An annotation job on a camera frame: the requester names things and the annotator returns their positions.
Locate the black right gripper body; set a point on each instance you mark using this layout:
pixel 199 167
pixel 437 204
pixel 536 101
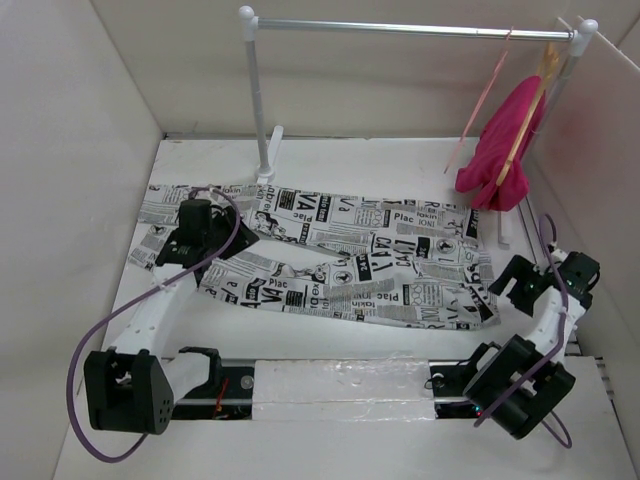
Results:
pixel 523 294

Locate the pink garment on hanger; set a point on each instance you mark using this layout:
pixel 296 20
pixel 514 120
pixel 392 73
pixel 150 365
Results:
pixel 493 148

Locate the pink wire hanger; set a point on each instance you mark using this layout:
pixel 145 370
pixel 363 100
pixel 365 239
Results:
pixel 481 100

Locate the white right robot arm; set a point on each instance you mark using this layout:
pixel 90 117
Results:
pixel 521 384

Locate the newspaper print trousers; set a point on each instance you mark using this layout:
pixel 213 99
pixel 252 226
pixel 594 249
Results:
pixel 396 262

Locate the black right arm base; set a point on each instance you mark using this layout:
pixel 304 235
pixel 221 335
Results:
pixel 447 382

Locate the wooden hanger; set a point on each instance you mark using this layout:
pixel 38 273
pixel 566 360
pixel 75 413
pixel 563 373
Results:
pixel 545 71

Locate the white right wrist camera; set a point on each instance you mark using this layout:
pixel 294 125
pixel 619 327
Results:
pixel 552 247

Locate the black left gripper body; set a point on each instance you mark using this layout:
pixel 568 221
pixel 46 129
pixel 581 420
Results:
pixel 222 228

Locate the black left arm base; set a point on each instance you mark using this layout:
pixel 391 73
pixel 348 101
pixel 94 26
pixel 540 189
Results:
pixel 230 400

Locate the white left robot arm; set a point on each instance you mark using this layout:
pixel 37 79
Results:
pixel 129 387

